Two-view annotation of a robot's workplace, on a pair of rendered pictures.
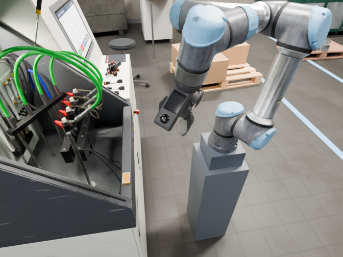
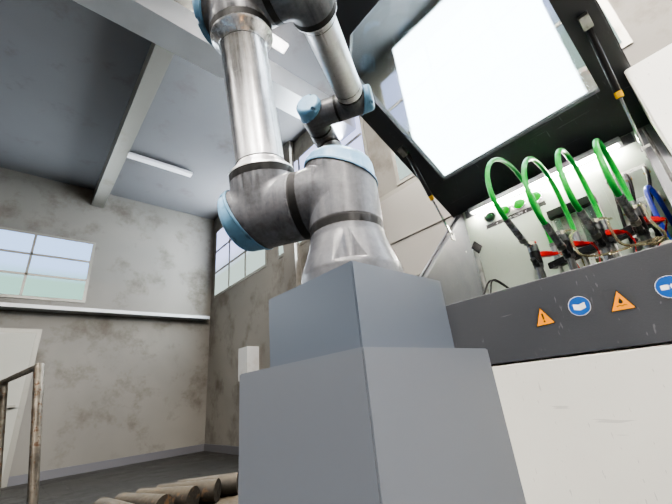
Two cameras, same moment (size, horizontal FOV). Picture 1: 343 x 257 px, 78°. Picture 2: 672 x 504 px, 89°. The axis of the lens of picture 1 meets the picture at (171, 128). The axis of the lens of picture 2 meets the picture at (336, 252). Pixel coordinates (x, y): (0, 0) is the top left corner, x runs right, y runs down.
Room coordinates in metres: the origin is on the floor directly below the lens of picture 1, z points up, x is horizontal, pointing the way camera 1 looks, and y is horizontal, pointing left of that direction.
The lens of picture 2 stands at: (1.18, -0.55, 0.76)
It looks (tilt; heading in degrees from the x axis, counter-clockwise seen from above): 22 degrees up; 147
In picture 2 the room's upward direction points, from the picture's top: 6 degrees counter-clockwise
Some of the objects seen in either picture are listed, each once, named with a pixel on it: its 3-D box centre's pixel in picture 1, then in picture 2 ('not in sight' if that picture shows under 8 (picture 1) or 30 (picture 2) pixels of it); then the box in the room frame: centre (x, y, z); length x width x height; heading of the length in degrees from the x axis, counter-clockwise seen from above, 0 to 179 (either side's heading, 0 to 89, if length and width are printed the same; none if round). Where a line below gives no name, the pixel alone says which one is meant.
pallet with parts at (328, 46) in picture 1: (313, 43); not in sight; (4.39, -2.89, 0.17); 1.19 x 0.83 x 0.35; 101
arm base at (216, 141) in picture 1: (224, 135); (350, 258); (0.78, -0.27, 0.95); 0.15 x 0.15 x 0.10
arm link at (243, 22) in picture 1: (225, 26); (318, 114); (0.51, -0.12, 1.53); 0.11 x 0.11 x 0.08; 40
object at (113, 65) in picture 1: (113, 67); not in sight; (1.45, 0.42, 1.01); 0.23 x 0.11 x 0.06; 9
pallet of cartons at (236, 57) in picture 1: (214, 63); not in sight; (3.28, -0.70, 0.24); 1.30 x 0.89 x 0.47; 104
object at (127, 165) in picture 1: (128, 153); (521, 323); (0.74, 0.22, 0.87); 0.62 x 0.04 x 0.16; 9
